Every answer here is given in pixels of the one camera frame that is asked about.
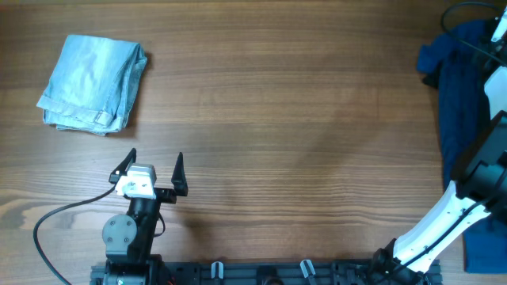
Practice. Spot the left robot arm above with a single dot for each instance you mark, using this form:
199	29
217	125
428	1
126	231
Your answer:
129	238

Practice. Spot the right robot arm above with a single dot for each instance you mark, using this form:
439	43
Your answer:
477	190

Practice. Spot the folded light blue jeans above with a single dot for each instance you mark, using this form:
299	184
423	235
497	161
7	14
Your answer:
94	85

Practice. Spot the dark blue garment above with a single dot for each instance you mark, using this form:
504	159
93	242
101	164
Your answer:
459	73

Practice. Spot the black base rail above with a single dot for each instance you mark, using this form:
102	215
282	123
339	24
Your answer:
338	272

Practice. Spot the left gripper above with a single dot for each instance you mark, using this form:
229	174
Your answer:
169	195

